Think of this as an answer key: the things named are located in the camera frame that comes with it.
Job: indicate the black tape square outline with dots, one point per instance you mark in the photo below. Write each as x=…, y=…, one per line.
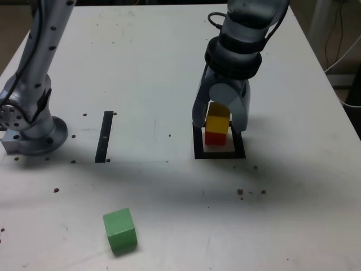
x=220, y=156

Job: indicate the green cube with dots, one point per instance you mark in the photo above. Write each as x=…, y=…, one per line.
x=119, y=230

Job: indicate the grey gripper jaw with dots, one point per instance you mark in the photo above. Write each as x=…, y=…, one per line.
x=239, y=110
x=200, y=107

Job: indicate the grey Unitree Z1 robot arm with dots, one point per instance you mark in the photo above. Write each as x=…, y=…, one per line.
x=42, y=124

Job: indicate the black tape strip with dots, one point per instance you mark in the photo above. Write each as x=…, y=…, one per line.
x=103, y=127

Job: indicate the yellow cube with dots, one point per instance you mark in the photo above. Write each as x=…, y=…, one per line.
x=216, y=122

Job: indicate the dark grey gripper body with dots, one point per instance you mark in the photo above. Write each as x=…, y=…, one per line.
x=225, y=80

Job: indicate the red cube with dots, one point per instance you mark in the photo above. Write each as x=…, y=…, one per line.
x=215, y=139

